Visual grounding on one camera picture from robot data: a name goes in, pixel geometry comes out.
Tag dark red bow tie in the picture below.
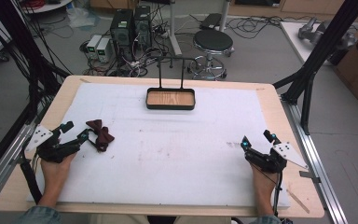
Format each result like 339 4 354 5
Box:
85 119 116 153

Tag left denim sleeve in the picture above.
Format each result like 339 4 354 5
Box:
12 204 63 224

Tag left hand-held gripper cable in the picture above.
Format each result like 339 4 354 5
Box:
19 157 44 205

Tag grey machine part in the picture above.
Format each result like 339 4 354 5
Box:
297 16 357 51

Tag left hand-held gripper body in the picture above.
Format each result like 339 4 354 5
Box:
24 124 82 164

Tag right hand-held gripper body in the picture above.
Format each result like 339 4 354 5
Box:
244 142 309 175

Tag denim sleeve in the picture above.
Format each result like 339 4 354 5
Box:
248 215 283 224
12 204 63 224

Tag clear plastic bag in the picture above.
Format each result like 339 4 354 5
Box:
65 5 101 31

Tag white foam mat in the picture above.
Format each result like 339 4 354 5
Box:
27 82 291 210

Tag person's right hand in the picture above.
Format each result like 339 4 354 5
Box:
250 163 278 199

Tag white board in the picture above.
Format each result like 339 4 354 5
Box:
279 20 358 67

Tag black round stool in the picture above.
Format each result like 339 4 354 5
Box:
186 29 236 81

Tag right denim sleeve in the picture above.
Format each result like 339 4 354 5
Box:
248 215 283 224

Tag hand-held gripper cable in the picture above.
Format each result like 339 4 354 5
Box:
271 171 286 223
19 157 44 205

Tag black frame strut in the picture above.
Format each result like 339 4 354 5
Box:
272 0 358 136

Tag white table leg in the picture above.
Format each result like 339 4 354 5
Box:
167 0 184 57
218 0 232 33

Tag black stand with wooden tray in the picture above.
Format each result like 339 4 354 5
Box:
145 55 197 111

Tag right hand-held gripper cable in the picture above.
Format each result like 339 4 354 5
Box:
271 171 286 223

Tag aluminium rail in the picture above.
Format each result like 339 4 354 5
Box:
0 104 51 210
280 94 350 224

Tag black frame with cables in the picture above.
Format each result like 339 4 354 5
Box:
0 0 73 185

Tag black flat box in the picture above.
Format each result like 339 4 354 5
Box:
200 12 224 31

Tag thin wooden stick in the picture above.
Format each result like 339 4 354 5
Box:
286 189 310 215

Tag tangle of floor cables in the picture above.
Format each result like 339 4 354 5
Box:
79 6 176 78

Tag person's left hand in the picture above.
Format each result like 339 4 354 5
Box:
40 152 77 188

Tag black computer tower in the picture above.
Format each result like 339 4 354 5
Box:
133 5 154 49
109 8 137 63

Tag white round table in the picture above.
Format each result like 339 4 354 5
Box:
21 0 75 15

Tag black floor cables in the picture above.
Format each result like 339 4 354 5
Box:
189 13 315 41

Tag grey metal bracket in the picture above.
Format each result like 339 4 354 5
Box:
298 170 322 185

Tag white power supply unit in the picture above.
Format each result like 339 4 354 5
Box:
95 37 112 63
86 34 103 60

